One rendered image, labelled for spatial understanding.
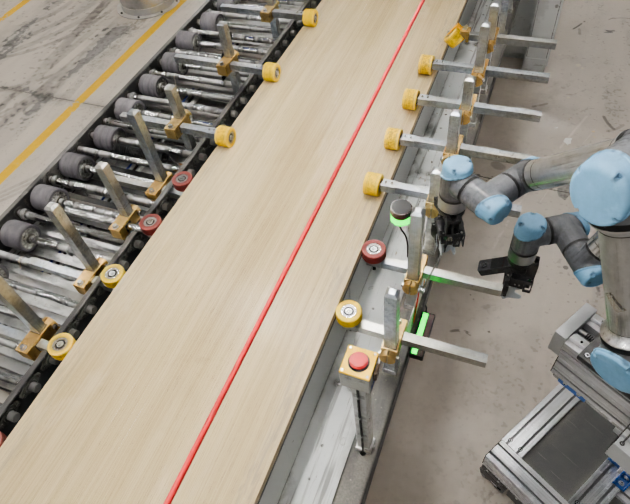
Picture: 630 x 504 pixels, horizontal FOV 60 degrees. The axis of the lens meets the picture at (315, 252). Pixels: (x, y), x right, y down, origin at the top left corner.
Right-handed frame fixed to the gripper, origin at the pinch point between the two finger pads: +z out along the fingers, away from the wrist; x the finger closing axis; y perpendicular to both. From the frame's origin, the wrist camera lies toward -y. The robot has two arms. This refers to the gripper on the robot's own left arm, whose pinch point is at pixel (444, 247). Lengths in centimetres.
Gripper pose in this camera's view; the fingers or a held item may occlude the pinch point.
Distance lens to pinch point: 166.1
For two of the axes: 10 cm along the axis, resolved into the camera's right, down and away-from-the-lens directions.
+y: -0.2, 7.8, -6.3
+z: 1.0, 6.2, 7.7
